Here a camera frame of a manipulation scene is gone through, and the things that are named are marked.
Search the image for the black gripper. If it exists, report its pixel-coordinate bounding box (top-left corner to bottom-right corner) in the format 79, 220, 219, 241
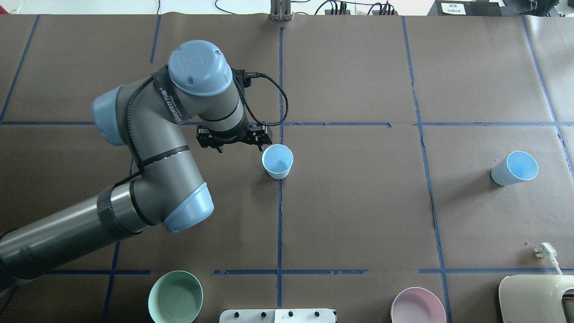
196, 123, 273, 153

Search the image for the light blue cup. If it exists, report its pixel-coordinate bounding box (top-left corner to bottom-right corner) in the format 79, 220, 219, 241
261, 144, 294, 180

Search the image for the darker blue cup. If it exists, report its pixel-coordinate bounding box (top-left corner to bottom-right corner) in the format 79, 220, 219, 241
491, 151, 539, 186

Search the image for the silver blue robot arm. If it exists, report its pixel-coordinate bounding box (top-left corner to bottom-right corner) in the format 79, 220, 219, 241
0, 39, 285, 289

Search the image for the mint green bowl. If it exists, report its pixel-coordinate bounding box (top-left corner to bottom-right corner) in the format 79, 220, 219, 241
148, 271, 204, 323

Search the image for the pink bowl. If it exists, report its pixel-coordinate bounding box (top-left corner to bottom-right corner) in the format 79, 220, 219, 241
390, 288, 448, 323

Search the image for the black box with label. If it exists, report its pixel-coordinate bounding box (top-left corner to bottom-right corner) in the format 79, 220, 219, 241
427, 0, 502, 17

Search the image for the cream white toaster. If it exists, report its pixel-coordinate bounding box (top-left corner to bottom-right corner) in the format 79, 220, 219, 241
498, 274, 574, 323

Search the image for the black camera cable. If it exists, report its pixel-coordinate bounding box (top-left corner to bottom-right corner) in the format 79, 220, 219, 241
233, 71, 289, 127

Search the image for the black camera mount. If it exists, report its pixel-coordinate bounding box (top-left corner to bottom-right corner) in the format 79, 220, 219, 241
231, 68, 252, 90

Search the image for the aluminium frame post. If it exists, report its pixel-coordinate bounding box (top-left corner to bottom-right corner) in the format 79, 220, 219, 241
269, 0, 292, 21

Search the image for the white toaster power cord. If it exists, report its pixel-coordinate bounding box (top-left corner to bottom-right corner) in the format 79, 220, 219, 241
534, 242, 564, 276

